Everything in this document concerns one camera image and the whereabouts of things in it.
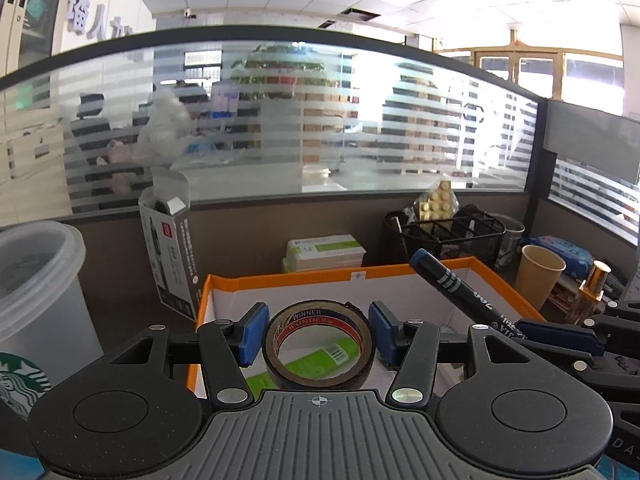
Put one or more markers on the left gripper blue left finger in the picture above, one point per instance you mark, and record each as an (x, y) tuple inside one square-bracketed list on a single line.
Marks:
[(248, 333)]

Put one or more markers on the Starbucks plastic cup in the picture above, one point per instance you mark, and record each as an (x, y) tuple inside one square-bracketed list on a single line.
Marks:
[(47, 333)]

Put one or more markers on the blue black marker pen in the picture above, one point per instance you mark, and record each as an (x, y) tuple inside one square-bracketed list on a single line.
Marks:
[(466, 299)]

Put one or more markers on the yellow building block plate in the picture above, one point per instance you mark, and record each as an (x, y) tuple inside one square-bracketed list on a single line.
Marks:
[(436, 203)]

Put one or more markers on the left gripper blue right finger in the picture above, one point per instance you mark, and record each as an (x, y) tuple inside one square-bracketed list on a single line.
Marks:
[(389, 334)]

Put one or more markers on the brown paper cup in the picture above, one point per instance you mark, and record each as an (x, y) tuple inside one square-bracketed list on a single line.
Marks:
[(538, 272)]

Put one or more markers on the orange cardboard box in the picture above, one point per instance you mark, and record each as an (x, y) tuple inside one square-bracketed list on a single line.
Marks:
[(425, 313)]

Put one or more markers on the grey tall product box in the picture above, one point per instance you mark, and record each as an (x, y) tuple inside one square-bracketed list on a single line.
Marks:
[(165, 216)]

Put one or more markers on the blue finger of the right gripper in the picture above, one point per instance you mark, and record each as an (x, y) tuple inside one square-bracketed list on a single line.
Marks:
[(561, 335)]

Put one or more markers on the green white flat box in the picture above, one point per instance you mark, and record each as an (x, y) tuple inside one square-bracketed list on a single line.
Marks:
[(323, 253)]

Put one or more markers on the brown tape roll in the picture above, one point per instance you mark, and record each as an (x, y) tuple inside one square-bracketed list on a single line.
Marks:
[(309, 326)]

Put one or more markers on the glass jar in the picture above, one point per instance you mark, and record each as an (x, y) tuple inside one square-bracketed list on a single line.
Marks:
[(513, 231)]

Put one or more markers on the black mesh desk organizer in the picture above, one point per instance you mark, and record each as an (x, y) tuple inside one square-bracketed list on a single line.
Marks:
[(470, 232)]

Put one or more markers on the gold copper coil spool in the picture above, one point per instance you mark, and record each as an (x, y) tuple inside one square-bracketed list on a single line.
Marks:
[(589, 294)]

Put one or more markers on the blue wet wipes pack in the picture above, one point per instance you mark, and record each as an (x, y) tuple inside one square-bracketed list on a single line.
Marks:
[(578, 260)]

